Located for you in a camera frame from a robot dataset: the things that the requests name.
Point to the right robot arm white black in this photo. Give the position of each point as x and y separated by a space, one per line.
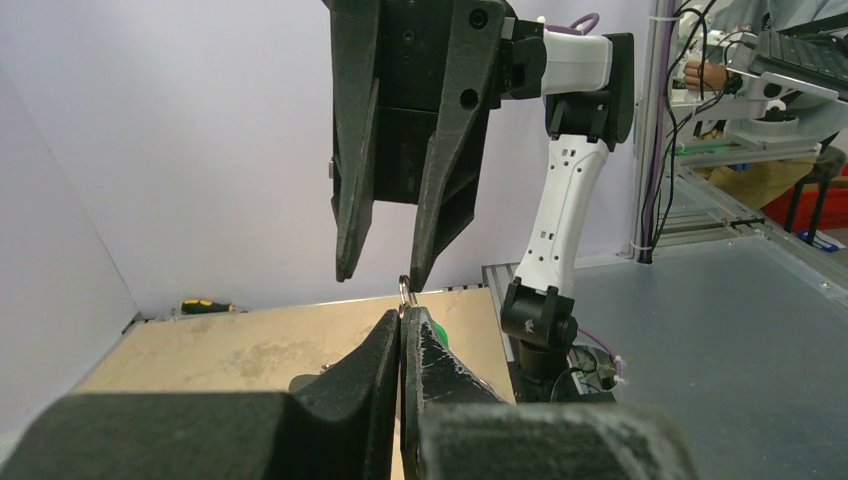
587 86

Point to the person hand in background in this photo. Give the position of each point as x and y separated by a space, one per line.
705 76

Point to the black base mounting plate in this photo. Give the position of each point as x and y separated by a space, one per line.
585 374

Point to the metal split keyring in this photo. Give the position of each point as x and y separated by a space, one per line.
407 297

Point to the yellow black screwdriver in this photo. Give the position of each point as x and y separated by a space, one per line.
201 306

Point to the metal key organizer plate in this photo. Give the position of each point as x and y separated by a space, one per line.
311 381

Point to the green capped key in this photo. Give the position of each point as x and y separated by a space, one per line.
440 333

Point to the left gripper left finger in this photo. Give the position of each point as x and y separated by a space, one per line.
339 426

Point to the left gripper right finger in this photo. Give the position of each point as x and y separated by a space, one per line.
454 426

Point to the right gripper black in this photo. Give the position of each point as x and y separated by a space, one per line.
413 85

